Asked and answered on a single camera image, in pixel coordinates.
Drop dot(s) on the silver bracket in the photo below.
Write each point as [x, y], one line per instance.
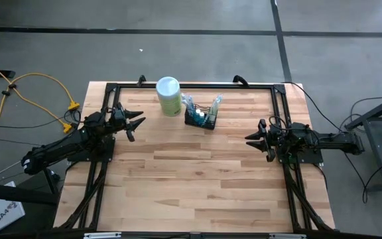
[101, 235]
[287, 236]

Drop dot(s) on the black side table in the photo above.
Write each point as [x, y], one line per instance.
[373, 113]

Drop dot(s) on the black floor stand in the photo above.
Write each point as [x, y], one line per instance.
[12, 194]

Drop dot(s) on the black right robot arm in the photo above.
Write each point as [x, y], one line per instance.
[327, 139]

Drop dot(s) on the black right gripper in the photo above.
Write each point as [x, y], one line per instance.
[274, 137]

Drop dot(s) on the black aluminium table frame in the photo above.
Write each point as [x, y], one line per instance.
[211, 87]

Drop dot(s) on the green disinfecting wipes canister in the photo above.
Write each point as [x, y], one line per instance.
[168, 96]

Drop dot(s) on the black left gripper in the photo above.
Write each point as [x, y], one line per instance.
[119, 121]

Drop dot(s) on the green toothbrush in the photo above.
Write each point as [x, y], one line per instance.
[215, 106]
[219, 99]
[213, 114]

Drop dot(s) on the clear plastic bag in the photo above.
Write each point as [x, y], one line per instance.
[191, 101]

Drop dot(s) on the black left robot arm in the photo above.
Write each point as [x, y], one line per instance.
[61, 146]

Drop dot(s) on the blue mouthwash bottle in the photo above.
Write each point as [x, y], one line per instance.
[202, 115]
[198, 111]

